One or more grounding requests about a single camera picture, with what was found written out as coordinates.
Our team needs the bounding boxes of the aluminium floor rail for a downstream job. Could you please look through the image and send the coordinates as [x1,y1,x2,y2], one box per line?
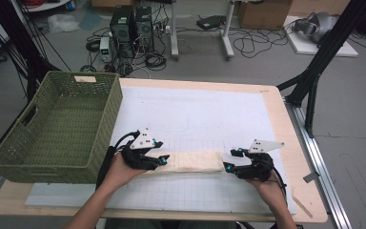
[284,99,353,229]

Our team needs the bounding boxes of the black cable coil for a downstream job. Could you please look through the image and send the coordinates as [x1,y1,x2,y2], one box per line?
[143,52,169,72]
[85,37,102,54]

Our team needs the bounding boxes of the person's right hand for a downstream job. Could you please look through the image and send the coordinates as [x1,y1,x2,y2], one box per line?
[246,173,289,214]

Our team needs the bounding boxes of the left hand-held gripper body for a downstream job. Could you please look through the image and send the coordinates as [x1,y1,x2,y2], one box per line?
[120,127,161,171]

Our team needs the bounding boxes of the black computer tower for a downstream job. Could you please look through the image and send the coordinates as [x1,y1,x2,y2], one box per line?
[109,5,137,59]
[135,5,155,53]

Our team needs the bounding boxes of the clear plastic bag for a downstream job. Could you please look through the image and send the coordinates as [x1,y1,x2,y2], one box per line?
[47,13,81,35]

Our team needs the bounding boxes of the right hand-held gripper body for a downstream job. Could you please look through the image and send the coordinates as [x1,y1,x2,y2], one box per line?
[234,138,286,183]

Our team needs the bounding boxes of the tangled black floor cable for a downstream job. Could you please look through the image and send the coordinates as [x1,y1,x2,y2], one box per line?
[233,27,289,59]

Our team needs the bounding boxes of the white power supply unit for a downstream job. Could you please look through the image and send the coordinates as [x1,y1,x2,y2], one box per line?
[99,36,112,64]

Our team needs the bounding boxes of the person's left hand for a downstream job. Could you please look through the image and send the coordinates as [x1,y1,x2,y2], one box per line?
[100,152,148,193]

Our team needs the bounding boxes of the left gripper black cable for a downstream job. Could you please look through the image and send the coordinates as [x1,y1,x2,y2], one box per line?
[94,129,141,189]

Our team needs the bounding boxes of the black metal stand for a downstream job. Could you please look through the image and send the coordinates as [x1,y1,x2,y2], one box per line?
[0,0,63,103]
[276,0,366,138]

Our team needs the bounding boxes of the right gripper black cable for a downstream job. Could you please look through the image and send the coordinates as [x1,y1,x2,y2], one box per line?
[266,160,290,208]

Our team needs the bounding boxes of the grey helmet shaped device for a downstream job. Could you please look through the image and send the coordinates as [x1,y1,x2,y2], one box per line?
[293,11,339,45]

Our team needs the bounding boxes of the thin wooden strip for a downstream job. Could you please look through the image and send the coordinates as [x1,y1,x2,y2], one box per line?
[291,194,315,219]

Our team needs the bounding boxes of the person's lap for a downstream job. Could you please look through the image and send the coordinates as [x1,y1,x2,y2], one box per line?
[104,219,237,229]

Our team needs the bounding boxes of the green woven basket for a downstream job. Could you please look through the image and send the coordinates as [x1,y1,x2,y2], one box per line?
[0,70,124,185]

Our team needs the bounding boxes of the white floor board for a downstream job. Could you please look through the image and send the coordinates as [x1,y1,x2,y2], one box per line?
[283,14,360,59]

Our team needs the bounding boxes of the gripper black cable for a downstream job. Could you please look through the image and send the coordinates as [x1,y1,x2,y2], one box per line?
[94,129,141,189]
[266,160,290,208]

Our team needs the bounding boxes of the black flat floor device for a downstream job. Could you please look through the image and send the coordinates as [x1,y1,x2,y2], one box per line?
[195,14,227,31]

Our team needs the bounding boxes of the brown cardboard box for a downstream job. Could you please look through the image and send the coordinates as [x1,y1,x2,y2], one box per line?
[236,0,294,31]

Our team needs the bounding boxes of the cream egg print cloth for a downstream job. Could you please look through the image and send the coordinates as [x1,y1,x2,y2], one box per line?
[141,150,226,176]

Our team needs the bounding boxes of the white gridded mat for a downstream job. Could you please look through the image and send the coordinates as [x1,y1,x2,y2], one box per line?
[24,85,297,215]

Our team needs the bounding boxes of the grey tape piece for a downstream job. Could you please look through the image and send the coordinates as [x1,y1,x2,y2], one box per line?
[302,171,321,184]

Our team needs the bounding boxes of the white metal desk frame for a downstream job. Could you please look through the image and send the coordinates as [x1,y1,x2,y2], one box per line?
[169,0,236,61]

